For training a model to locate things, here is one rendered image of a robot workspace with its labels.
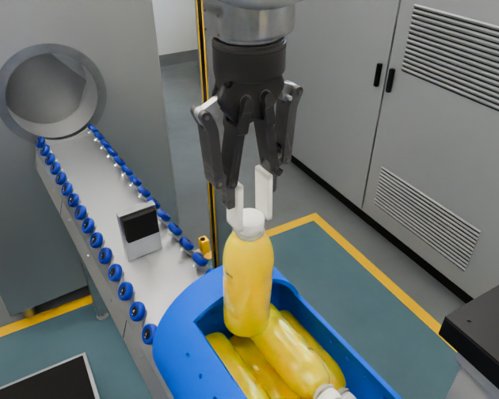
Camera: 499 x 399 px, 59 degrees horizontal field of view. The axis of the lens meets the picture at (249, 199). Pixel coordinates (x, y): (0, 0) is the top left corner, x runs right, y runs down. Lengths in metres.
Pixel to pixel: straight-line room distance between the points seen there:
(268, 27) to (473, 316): 0.77
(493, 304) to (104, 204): 1.11
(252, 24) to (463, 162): 1.88
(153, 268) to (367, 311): 1.41
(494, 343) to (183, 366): 0.59
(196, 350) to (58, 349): 1.67
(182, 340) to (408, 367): 1.61
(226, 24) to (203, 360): 0.48
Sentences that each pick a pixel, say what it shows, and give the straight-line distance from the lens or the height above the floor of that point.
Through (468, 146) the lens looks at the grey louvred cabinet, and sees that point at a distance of 2.20.
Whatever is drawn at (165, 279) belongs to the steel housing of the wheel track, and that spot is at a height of 0.93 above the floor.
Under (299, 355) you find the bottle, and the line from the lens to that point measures 0.76.
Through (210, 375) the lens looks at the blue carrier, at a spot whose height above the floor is 1.19.
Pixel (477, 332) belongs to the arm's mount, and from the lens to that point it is 1.01.
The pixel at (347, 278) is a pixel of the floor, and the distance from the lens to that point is 2.53.
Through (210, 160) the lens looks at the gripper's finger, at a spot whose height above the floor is 1.53.
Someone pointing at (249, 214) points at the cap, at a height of 1.42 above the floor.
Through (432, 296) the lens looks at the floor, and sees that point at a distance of 2.57.
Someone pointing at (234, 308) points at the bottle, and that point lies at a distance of 0.66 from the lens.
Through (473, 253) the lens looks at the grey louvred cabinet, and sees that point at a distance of 2.37.
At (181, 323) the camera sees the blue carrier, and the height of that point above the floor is 1.20.
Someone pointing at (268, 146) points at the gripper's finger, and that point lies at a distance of 0.52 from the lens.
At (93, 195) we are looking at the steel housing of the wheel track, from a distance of 1.55.
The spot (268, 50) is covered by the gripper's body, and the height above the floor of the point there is 1.64.
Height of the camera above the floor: 1.78
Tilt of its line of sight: 36 degrees down
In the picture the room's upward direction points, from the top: straight up
